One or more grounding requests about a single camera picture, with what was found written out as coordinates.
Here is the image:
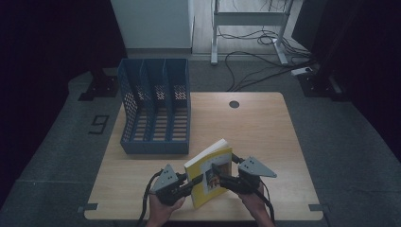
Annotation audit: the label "white power strip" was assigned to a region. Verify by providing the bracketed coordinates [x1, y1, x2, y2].
[290, 66, 314, 77]

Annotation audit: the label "grey tape piece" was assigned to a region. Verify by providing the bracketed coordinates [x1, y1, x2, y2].
[77, 202, 99, 214]
[307, 203, 329, 213]

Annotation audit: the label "yellow book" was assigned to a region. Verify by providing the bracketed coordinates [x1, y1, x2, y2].
[183, 138, 234, 210]

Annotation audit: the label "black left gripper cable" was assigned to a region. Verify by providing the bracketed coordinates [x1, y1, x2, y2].
[136, 169, 164, 227]

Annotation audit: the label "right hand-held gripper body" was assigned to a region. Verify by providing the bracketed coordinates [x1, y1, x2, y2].
[233, 156, 278, 195]

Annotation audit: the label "black stand base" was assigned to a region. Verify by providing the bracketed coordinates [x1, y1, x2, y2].
[297, 70, 348, 102]
[78, 67, 119, 102]

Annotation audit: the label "tangled black floor cables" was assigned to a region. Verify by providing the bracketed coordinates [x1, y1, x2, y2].
[217, 26, 311, 59]

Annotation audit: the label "white desk frame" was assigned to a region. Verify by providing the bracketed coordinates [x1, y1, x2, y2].
[210, 0, 296, 66]

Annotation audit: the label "blue file rack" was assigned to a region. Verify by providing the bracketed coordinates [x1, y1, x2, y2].
[116, 58, 192, 156]

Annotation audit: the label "person's left hand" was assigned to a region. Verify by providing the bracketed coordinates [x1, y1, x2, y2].
[147, 191, 186, 225]

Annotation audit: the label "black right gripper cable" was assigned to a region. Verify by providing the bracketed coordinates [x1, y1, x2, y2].
[256, 179, 276, 224]

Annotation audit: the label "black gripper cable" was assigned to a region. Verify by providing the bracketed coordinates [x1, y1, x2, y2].
[136, 169, 164, 227]
[256, 179, 276, 224]

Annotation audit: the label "long black floor cable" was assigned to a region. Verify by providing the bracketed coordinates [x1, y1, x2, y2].
[224, 50, 317, 93]

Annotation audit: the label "white cabinet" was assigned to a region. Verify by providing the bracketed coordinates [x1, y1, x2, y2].
[110, 0, 195, 55]

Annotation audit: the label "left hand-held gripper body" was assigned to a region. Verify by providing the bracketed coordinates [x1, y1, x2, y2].
[150, 163, 190, 207]

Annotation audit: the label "dark curtain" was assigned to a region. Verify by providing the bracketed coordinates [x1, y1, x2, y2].
[0, 0, 128, 209]
[291, 0, 401, 162]

